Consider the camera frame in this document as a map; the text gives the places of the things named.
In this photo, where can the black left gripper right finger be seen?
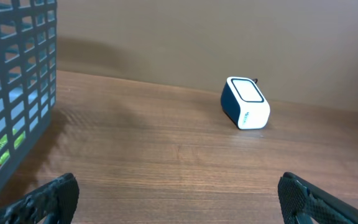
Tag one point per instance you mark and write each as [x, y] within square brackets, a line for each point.
[302, 202]

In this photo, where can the white barcode scanner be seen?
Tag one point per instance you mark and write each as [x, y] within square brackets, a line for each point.
[244, 103]

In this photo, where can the grey plastic mesh basket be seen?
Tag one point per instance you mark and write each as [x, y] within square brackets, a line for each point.
[28, 73]

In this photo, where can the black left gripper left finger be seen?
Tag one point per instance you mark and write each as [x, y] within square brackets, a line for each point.
[52, 203]

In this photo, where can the green snack bag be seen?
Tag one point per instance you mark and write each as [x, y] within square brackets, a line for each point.
[3, 141]

